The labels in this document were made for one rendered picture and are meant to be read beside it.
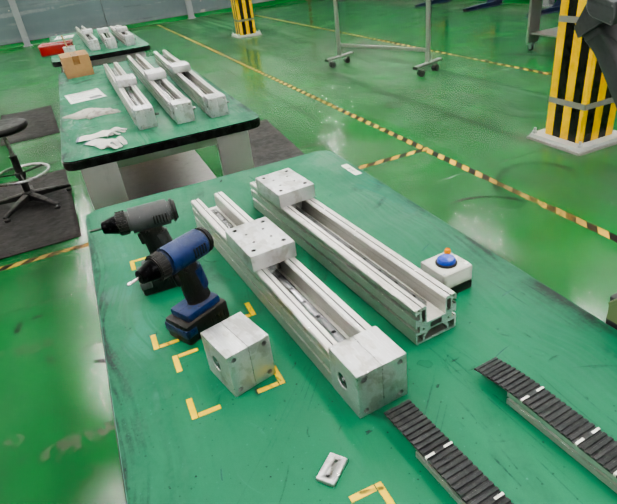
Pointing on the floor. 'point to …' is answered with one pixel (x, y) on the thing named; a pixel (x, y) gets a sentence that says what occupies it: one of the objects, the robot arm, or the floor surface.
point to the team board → (388, 46)
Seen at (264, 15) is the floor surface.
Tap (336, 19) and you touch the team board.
